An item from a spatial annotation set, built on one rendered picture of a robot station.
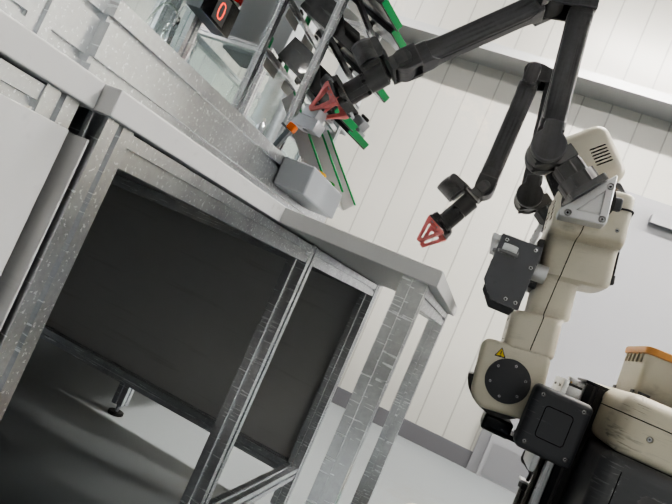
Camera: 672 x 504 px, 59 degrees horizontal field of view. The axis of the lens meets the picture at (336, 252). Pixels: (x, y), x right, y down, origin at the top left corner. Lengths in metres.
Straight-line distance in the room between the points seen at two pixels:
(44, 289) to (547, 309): 1.16
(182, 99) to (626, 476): 1.07
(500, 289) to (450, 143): 3.20
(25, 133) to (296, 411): 1.62
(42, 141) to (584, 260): 1.24
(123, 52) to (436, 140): 3.96
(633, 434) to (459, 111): 3.60
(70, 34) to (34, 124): 0.14
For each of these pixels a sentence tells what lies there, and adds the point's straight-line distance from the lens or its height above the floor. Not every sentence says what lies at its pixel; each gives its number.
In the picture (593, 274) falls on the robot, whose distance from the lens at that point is 1.55.
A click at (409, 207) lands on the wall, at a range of 4.49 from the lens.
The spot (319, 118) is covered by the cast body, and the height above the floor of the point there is 1.13.
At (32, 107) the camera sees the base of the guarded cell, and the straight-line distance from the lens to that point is 0.64.
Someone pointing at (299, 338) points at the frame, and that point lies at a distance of 2.10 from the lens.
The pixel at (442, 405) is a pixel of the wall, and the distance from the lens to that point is 4.37.
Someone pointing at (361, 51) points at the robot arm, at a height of 1.31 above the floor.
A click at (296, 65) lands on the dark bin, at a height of 1.29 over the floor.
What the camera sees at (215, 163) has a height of 0.85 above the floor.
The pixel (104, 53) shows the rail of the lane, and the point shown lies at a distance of 0.75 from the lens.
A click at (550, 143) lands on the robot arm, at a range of 1.41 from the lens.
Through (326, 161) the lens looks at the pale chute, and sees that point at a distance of 1.73.
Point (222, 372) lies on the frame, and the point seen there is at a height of 0.33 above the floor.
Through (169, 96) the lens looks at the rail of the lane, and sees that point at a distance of 0.85.
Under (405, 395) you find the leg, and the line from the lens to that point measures 1.85.
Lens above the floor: 0.76
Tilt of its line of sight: 3 degrees up
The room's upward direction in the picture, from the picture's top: 24 degrees clockwise
